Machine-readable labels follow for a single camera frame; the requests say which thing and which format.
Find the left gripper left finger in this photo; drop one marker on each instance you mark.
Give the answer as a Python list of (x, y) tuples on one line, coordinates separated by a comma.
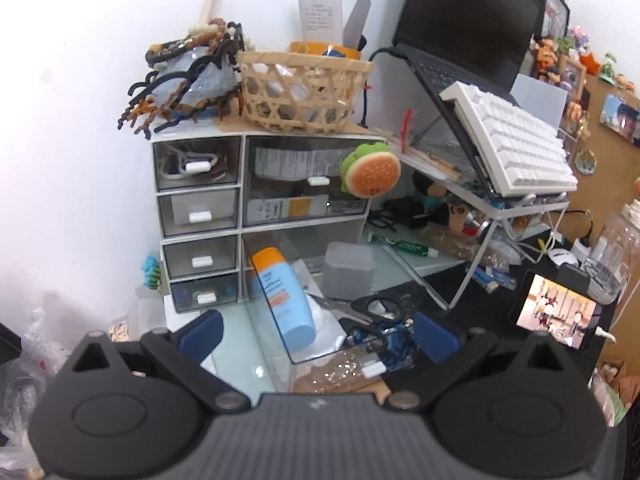
[(177, 358)]

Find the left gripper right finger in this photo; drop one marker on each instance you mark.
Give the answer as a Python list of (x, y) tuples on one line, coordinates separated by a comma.
[(454, 354)]

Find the blue sunscreen bottle orange cap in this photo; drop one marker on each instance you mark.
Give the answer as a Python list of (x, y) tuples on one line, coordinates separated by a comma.
[(286, 298)]

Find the white drawer organizer cabinet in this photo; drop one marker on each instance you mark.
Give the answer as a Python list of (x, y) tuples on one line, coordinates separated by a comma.
[(222, 195)]

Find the blue white eraser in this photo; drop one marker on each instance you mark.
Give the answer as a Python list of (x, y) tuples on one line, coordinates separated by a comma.
[(485, 281)]

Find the green toothpaste tube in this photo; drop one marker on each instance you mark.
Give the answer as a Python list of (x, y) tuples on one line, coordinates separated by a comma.
[(411, 248)]

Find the smartphone showing cartoon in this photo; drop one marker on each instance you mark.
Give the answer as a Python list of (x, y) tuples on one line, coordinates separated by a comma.
[(544, 305)]

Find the brown granola snack bag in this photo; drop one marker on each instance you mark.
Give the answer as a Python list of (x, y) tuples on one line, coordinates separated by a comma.
[(458, 245)]

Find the brown cardboard sheet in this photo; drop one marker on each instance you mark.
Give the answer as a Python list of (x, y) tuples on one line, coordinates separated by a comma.
[(344, 372)]

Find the grey square box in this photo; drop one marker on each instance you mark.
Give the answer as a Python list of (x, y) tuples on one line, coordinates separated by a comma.
[(348, 271)]

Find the cartoon boy plush doll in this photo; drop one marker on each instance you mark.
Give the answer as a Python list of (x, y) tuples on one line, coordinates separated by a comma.
[(441, 207)]

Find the hamburger plush toy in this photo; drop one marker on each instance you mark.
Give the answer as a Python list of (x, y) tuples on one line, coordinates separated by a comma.
[(370, 171)]

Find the white metal laptop stand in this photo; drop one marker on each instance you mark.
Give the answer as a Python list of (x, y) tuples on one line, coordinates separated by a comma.
[(481, 214)]

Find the white mechanical keyboard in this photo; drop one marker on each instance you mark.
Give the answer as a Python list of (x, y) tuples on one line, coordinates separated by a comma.
[(523, 154)]

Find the pile of hair claw clips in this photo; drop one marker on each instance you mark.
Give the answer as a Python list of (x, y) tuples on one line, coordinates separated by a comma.
[(192, 78)]

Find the woven bamboo basket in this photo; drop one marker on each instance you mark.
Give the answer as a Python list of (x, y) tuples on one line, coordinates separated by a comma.
[(288, 92)]

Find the yellow cartoon pen cup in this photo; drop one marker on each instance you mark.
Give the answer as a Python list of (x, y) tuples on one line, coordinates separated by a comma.
[(324, 49)]

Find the black laptop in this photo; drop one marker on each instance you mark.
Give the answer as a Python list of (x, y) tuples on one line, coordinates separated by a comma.
[(478, 42)]

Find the white remote control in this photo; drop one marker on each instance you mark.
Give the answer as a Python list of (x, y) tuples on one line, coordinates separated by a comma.
[(321, 20)]

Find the black handled scissors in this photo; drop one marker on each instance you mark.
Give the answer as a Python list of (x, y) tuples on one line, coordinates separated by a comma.
[(365, 319)]

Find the black power adapter with cable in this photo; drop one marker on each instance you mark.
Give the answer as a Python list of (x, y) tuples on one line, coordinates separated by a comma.
[(404, 211)]

